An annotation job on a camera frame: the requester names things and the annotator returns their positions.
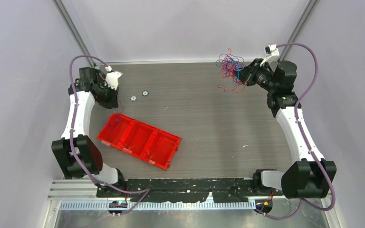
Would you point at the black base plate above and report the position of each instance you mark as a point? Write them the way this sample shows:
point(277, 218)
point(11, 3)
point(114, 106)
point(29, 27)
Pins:
point(189, 190)

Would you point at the black wedge stand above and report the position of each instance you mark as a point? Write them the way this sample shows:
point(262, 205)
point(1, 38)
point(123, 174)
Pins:
point(99, 77)

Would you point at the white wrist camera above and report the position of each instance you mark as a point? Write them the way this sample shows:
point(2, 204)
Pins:
point(272, 54)
point(112, 77)

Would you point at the small silver gear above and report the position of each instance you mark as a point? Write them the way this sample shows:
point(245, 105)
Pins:
point(145, 93)
point(133, 98)

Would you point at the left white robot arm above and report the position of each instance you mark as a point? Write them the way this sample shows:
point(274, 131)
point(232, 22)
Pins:
point(75, 152)

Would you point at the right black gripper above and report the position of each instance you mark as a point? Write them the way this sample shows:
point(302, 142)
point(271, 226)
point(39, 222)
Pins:
point(247, 75)

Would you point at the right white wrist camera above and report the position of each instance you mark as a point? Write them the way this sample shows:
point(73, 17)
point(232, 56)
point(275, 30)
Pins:
point(272, 54)

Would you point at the slotted cable duct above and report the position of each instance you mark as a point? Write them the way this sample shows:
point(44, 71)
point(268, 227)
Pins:
point(125, 205)

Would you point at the small silver gear right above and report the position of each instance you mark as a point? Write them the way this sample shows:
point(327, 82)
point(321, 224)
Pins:
point(145, 93)

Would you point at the red three-compartment bin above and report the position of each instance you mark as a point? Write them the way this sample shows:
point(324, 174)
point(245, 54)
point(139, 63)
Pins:
point(140, 140)

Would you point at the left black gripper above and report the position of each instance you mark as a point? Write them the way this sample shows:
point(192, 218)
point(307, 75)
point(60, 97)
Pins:
point(113, 103)

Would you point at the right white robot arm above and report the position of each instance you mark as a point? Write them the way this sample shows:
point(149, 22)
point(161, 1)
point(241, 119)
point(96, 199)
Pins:
point(310, 174)

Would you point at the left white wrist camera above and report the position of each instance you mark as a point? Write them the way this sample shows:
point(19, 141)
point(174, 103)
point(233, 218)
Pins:
point(112, 77)

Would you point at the small silver gear left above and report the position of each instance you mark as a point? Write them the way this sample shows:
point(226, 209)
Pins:
point(133, 98)

